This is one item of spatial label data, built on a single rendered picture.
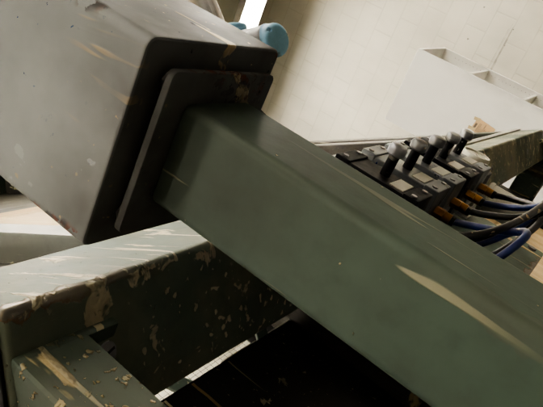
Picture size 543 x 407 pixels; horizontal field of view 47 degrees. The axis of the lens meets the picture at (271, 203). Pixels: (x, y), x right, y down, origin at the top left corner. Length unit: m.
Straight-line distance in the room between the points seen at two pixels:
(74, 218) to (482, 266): 0.21
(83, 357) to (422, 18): 5.99
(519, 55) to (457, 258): 5.78
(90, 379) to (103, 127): 0.17
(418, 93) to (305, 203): 4.55
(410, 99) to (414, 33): 1.57
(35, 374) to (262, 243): 0.18
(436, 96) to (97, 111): 4.51
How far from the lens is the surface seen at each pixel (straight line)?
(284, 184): 0.30
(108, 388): 0.42
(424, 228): 0.31
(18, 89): 0.37
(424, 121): 4.83
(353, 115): 6.61
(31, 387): 0.42
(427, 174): 0.68
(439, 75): 4.77
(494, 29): 6.11
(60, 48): 0.34
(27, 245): 0.80
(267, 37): 1.37
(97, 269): 0.49
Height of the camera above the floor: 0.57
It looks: 22 degrees up
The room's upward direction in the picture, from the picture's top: 56 degrees counter-clockwise
